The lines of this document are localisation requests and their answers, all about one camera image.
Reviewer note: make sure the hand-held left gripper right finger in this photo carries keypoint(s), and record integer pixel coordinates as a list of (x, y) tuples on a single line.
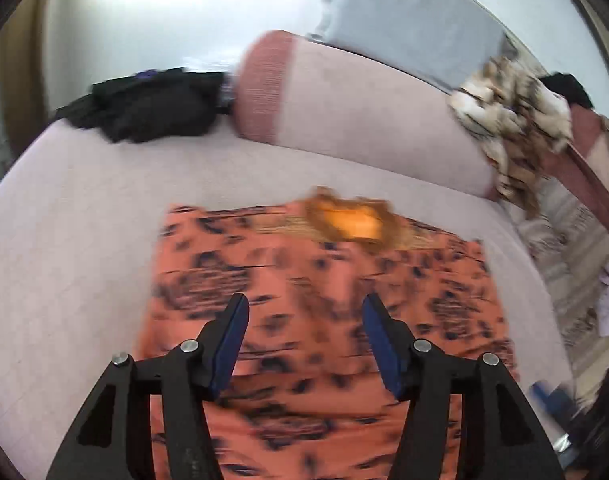
[(382, 345)]

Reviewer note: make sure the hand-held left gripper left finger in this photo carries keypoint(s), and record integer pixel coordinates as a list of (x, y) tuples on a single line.
[(229, 350)]

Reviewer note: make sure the orange black floral garment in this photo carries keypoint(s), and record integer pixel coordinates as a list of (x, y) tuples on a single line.
[(309, 285)]

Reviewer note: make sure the black clothes pile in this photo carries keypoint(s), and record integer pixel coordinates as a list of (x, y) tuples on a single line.
[(144, 105)]

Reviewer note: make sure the striped beige mat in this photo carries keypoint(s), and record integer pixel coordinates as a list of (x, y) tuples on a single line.
[(569, 255)]

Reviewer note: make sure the pink quilted sofa seat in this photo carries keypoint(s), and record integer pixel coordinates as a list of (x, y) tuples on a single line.
[(74, 240)]

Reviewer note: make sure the red-brown sofa armrest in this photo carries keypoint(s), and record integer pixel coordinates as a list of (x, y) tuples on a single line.
[(579, 165)]

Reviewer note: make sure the beige brown patterned scarf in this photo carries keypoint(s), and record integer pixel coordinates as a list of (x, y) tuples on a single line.
[(514, 120)]

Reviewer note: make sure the small black cloth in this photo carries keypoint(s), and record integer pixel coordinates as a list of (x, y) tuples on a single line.
[(567, 89)]

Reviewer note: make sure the grey pillow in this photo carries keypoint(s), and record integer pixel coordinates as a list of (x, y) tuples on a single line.
[(409, 20)]

